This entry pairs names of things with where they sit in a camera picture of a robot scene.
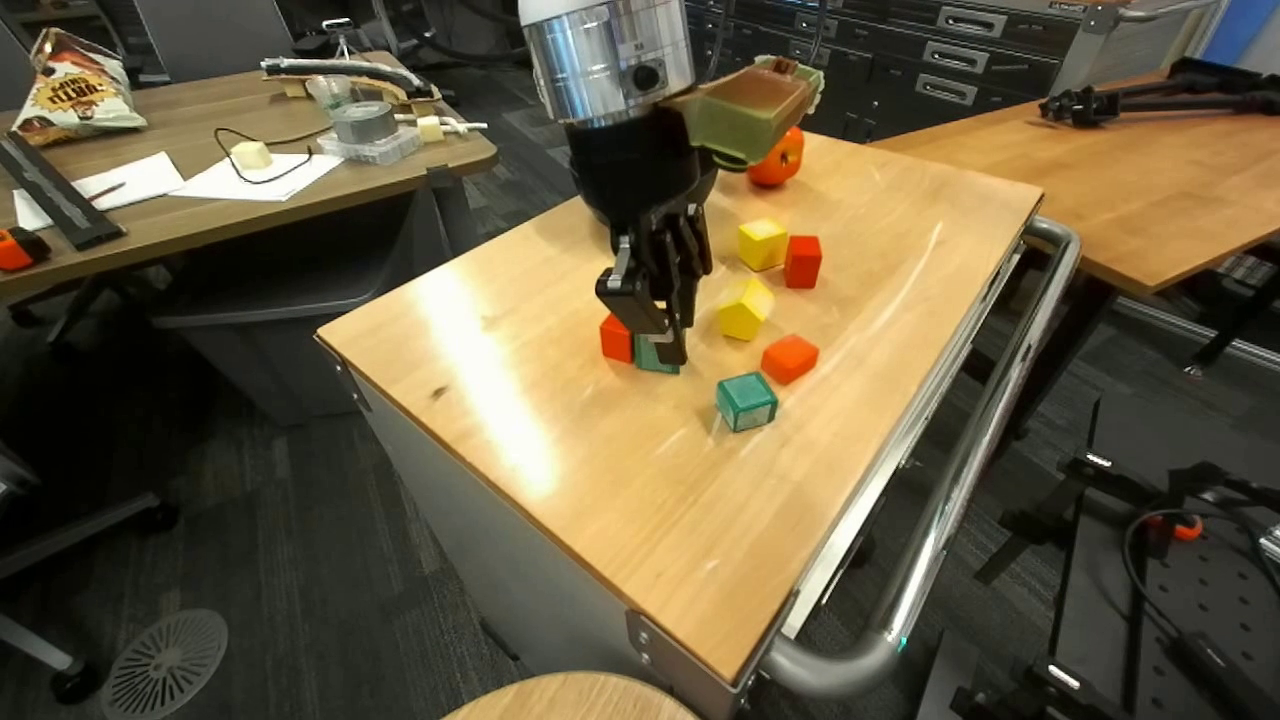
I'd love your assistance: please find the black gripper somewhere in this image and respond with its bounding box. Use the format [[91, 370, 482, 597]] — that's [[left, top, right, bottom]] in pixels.
[[584, 109, 720, 372]]

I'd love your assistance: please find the red-orange wooden cube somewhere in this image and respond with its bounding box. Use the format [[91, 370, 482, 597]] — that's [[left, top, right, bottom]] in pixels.
[[596, 312, 638, 370], [781, 232, 827, 291]]

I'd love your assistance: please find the green wooden cube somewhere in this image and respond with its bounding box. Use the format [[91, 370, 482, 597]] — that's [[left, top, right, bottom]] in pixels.
[[710, 370, 782, 438], [633, 334, 689, 380]]

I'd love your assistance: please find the orange apple toy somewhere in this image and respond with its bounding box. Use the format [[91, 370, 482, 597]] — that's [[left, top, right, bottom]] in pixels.
[[744, 123, 806, 194]]

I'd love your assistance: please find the yellow wooden cube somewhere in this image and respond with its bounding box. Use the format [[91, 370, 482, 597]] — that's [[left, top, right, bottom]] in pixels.
[[710, 271, 781, 348], [731, 215, 793, 277]]

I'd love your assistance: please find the orange wooden cube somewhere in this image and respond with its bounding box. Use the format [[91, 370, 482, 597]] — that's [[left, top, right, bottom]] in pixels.
[[757, 334, 825, 394]]

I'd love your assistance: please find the white power adapter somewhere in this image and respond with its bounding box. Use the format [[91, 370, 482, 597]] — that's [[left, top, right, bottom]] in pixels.
[[405, 114, 496, 149]]

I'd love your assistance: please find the grey metal tool cart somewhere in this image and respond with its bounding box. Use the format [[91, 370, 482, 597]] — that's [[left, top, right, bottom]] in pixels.
[[317, 224, 1085, 720]]

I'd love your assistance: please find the clear plastic container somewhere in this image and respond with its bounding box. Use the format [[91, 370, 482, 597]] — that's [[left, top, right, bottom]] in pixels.
[[321, 98, 406, 167]]

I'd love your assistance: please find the black drawer cabinet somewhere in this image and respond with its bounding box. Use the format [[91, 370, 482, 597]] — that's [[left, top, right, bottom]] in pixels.
[[693, 0, 1113, 146]]

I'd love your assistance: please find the dark office chair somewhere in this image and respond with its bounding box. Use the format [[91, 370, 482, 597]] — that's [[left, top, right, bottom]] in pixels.
[[313, 0, 442, 65]]

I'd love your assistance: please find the curved black white band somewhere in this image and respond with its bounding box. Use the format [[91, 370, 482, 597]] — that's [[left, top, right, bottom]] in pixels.
[[257, 52, 442, 105]]

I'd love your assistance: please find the large white paper sheet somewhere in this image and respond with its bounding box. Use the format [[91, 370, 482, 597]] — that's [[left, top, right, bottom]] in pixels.
[[169, 149, 346, 210]]

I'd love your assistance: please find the round wooden stool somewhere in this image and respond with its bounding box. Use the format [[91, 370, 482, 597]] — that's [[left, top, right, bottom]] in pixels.
[[438, 669, 700, 720]]

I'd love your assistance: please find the white round puck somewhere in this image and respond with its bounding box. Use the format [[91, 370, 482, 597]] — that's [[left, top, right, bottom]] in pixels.
[[229, 137, 278, 174]]

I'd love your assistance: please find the wooden office desk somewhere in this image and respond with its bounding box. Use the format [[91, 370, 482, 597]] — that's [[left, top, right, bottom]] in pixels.
[[0, 65, 499, 312]]

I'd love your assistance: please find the grey office chair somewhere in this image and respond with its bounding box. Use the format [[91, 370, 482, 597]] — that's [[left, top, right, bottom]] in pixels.
[[122, 0, 297, 80]]

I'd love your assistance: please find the black tripod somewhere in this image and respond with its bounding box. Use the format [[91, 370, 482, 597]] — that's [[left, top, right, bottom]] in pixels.
[[1039, 58, 1280, 132]]

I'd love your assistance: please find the wooden workbench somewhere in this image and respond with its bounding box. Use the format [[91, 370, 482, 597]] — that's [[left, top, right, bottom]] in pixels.
[[871, 76, 1280, 300]]

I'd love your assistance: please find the small white paper sheet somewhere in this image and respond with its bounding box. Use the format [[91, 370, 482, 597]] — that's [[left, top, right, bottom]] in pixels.
[[70, 149, 190, 215]]

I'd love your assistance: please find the grey plastic bin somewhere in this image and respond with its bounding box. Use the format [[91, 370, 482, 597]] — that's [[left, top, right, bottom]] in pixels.
[[1056, 0, 1229, 98]]

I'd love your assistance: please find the long black bar device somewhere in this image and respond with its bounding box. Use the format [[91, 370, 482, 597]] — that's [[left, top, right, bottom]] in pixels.
[[0, 132, 129, 258]]

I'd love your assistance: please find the dark office chair base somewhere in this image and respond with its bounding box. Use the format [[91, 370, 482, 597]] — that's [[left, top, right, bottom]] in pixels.
[[0, 438, 184, 712]]

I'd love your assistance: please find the chips bag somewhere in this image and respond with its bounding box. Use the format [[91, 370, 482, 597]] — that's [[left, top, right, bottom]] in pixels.
[[8, 24, 153, 149]]

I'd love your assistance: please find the round floor grille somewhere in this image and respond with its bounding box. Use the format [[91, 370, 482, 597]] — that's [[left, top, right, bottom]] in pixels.
[[94, 605, 232, 720]]

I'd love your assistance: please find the small orange object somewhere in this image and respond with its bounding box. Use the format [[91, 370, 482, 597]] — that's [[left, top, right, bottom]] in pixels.
[[0, 229, 56, 282]]

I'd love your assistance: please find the blue panel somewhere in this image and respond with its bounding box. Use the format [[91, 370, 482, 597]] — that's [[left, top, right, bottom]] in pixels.
[[1203, 0, 1280, 76]]

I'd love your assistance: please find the black perforated breadboard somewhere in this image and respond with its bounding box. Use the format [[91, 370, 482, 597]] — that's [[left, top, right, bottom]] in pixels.
[[1117, 533, 1280, 720]]

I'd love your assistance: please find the chrome cart handle rail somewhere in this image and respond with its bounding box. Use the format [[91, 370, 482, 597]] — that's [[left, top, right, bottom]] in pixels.
[[757, 215, 1085, 705]]

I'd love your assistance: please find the black camera stand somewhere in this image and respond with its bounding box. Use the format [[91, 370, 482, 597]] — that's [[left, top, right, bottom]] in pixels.
[[951, 395, 1280, 720]]

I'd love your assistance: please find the orange clamp handle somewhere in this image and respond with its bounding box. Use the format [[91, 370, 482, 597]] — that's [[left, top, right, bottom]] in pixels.
[[1148, 508, 1212, 547]]

